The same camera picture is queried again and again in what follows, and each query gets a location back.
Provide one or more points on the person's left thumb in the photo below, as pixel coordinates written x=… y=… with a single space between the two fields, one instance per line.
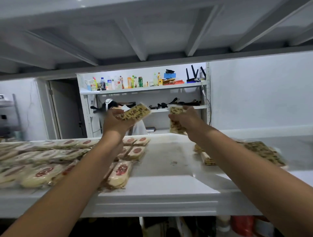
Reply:
x=117 y=111

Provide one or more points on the red container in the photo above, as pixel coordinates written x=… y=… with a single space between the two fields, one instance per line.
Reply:
x=242 y=223

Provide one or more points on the black router with antennas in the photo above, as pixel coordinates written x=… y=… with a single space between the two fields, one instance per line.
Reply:
x=195 y=75

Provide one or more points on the large speckled flat packet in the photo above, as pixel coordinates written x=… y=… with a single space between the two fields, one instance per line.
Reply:
x=265 y=151

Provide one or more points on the rows of red-label cream packets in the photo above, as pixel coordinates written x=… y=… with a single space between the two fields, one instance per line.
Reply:
x=46 y=168

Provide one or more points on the white plastic bottle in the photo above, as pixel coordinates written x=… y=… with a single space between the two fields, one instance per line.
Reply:
x=223 y=225

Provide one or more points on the person's right hand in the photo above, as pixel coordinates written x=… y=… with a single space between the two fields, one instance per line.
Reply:
x=189 y=122

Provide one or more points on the long speckled nut bar packet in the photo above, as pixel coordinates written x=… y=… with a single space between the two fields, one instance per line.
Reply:
x=135 y=112

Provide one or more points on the person's right forearm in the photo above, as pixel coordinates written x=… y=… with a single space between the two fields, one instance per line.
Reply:
x=256 y=180

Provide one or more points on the grey metal appliance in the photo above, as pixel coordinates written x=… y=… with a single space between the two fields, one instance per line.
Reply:
x=8 y=117

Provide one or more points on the blue box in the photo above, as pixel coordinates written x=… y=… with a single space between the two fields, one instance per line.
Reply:
x=169 y=75

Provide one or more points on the small speckled flat packet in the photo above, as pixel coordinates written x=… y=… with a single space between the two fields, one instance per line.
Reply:
x=197 y=148
x=207 y=159

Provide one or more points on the white background shelving unit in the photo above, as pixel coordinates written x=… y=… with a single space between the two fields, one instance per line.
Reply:
x=176 y=95

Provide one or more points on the orange flat items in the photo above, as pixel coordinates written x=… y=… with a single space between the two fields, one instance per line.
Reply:
x=174 y=82

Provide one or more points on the short speckled nut bar packet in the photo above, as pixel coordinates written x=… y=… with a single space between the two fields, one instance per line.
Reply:
x=176 y=127

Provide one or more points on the person's left forearm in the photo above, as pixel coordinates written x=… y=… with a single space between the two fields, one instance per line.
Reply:
x=66 y=193

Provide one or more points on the white metal storage rack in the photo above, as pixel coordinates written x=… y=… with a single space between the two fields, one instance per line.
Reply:
x=156 y=36

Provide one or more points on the row of drink bottles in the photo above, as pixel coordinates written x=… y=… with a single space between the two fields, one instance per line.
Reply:
x=122 y=83

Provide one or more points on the person's left hand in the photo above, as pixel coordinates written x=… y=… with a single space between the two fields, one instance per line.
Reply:
x=113 y=125

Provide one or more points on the dark flat device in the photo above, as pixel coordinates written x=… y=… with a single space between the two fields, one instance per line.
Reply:
x=150 y=129

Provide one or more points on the person's right thumb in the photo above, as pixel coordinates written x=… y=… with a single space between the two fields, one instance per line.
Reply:
x=174 y=117

